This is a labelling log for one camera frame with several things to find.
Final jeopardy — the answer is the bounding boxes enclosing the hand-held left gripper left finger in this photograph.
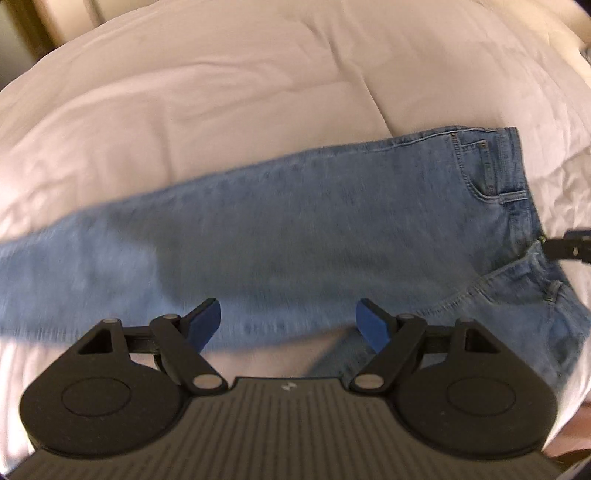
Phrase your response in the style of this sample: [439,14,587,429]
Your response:
[39,299,228,397]

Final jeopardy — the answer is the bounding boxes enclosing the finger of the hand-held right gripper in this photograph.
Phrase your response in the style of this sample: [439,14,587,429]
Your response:
[541,230,591,265]

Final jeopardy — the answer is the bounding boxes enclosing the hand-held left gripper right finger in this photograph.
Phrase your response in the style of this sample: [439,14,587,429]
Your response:
[349,299,537,396]

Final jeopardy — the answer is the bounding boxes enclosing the blue denim jeans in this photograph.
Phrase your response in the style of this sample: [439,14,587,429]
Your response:
[0,126,591,393]

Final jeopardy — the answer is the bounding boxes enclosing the white bed duvet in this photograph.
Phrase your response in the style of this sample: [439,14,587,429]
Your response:
[0,0,591,462]

